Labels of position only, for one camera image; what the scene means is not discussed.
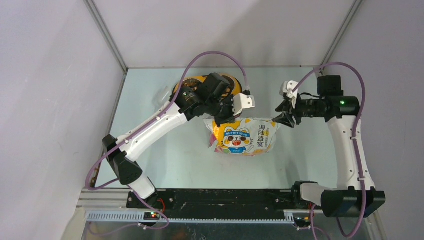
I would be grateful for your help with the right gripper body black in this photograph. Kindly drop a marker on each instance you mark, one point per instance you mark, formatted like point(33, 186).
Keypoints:
point(304, 108)

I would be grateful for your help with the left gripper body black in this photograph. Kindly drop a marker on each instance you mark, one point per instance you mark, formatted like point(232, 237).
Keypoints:
point(226, 112)

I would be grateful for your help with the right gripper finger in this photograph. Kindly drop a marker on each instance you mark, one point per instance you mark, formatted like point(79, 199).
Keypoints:
point(285, 119)
point(284, 107)

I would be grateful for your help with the colourful pet food bag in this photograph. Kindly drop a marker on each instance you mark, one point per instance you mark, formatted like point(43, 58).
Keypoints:
point(245, 137)

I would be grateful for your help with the clear plastic scoop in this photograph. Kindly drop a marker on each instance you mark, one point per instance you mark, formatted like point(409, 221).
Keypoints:
point(162, 97)

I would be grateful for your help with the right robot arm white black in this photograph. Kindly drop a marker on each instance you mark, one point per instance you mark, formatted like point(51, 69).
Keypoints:
point(355, 194)

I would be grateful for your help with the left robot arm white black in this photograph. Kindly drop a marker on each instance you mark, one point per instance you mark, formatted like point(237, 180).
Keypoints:
point(191, 97)

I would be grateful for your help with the yellow double pet bowl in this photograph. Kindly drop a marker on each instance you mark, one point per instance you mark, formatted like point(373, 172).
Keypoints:
point(234, 89)

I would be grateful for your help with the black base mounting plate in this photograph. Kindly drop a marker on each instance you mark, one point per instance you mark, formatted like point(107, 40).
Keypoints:
point(184, 202)

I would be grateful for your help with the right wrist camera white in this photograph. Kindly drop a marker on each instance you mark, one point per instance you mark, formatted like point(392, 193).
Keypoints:
point(289, 90)

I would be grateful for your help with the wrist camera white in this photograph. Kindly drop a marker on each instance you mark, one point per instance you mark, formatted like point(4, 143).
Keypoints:
point(289, 90)
point(242, 102)

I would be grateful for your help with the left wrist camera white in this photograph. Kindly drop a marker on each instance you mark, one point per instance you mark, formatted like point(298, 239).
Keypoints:
point(242, 102)

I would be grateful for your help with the grey slotted cable duct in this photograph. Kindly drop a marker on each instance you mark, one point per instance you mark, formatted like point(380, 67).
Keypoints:
point(146, 217)

